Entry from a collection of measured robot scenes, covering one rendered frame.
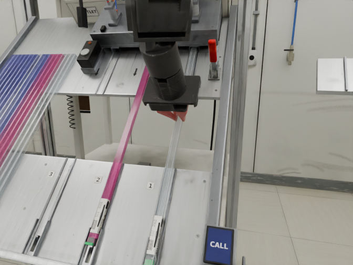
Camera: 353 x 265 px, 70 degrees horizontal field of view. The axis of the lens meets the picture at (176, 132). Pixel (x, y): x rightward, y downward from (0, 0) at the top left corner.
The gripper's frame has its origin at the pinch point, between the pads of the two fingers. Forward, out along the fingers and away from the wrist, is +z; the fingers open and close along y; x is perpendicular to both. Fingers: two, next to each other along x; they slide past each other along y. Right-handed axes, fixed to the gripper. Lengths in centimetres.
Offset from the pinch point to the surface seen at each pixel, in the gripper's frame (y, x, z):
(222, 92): -8.6, -6.6, -0.3
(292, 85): -52, -121, 125
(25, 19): 63, -39, -1
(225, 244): -11.6, 24.4, -4.0
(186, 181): -3.6, 14.1, 0.6
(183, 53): 2.7, -20.7, 0.9
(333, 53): -79, -138, 108
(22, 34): 58, -29, -1
